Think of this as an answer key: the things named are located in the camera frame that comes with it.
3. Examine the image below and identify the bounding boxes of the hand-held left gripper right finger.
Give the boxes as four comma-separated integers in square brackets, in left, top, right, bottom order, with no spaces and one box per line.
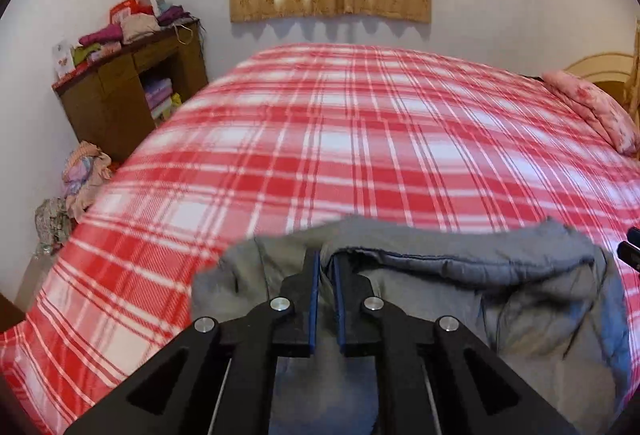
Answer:
[331,251,581,435]

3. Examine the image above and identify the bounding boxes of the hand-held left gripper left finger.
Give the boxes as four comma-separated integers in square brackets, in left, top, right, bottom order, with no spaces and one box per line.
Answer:
[64,249,322,435]

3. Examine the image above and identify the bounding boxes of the grey puffer jacket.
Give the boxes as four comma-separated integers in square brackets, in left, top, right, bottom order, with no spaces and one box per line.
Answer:
[191,215,632,435]

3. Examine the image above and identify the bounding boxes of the pile of pastel clothes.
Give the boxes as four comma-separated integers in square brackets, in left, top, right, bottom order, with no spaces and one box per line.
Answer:
[60,141,113,221]

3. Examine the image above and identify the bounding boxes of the purple folded clothes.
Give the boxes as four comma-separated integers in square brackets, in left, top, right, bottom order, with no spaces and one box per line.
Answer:
[156,5,193,28]

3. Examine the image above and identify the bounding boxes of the pale pink folded clothes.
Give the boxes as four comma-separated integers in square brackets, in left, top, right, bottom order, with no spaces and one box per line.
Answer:
[121,13,162,42]

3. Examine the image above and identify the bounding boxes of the magenta folded clothes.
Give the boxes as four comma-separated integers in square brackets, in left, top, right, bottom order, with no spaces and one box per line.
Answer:
[79,24,125,46]

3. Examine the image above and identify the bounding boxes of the pink floral pillow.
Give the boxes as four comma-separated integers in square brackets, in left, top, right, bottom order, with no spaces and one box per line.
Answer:
[541,70,640,158]

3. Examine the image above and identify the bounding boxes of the long beige curtain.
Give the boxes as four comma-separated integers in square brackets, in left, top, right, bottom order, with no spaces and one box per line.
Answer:
[631,17,640,116]

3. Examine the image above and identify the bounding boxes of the bed with red plaid sheet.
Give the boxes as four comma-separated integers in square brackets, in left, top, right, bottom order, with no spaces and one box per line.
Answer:
[0,42,640,435]

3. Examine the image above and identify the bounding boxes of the wooden bed headboard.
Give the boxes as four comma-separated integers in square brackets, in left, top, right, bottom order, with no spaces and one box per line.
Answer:
[564,54,636,108]

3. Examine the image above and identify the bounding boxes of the yellow white box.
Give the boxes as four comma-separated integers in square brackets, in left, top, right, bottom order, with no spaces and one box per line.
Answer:
[150,92,182,120]

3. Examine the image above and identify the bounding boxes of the purple box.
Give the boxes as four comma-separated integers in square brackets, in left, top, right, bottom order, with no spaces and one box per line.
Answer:
[142,77,173,108]

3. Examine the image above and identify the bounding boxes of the grey floral bag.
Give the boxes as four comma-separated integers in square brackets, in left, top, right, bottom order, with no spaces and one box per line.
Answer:
[34,197,76,246]

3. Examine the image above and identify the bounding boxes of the brown wooden desk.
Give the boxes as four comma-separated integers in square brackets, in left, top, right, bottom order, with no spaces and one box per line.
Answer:
[51,17,209,163]

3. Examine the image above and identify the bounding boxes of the dark brown furniture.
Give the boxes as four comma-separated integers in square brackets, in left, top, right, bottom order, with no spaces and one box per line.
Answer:
[0,293,26,332]

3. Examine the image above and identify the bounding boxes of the flat pink box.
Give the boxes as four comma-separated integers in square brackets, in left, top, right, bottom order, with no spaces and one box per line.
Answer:
[87,42,123,63]

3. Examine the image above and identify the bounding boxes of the flat red box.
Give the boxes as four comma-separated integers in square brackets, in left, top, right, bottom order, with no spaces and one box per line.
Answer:
[51,65,101,92]

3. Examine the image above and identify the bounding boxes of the green folded cloth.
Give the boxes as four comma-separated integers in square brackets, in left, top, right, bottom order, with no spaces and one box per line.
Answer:
[72,42,101,64]

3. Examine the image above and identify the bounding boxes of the white card box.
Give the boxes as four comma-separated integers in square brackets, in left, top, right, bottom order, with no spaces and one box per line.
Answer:
[52,40,77,80]

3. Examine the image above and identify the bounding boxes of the white cable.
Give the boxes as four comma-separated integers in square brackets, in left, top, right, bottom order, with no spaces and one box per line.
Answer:
[172,21,201,48]

